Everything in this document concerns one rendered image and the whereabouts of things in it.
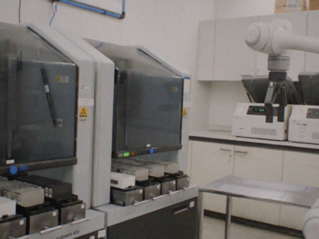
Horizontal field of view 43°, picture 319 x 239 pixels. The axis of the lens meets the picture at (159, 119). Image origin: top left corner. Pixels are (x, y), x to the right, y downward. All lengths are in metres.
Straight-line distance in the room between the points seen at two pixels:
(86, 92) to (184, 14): 2.90
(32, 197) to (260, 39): 1.08
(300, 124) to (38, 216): 2.90
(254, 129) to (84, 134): 2.59
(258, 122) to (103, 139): 2.45
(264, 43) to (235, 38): 3.08
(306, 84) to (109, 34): 2.01
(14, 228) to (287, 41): 1.21
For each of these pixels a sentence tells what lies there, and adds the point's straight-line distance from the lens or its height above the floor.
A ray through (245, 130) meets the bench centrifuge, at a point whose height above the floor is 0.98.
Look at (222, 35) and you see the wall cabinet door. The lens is 4.73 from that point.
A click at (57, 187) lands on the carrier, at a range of 1.80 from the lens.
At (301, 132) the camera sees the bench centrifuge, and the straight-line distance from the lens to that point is 4.03.
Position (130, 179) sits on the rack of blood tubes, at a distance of 2.08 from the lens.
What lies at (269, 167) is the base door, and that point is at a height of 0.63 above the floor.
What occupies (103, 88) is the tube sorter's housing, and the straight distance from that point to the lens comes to 1.95.
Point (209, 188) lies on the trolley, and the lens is 2.11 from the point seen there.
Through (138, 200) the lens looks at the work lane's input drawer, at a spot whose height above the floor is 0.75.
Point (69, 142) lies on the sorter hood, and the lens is 1.81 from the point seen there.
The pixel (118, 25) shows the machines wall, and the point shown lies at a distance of 3.74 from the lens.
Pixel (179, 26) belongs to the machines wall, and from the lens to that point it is 4.53.
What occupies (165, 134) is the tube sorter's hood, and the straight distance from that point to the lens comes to 2.35.
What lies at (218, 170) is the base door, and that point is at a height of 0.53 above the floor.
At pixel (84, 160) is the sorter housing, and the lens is 1.90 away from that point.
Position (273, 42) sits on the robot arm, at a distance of 1.59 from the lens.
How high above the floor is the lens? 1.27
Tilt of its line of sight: 3 degrees down
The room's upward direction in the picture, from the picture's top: 2 degrees clockwise
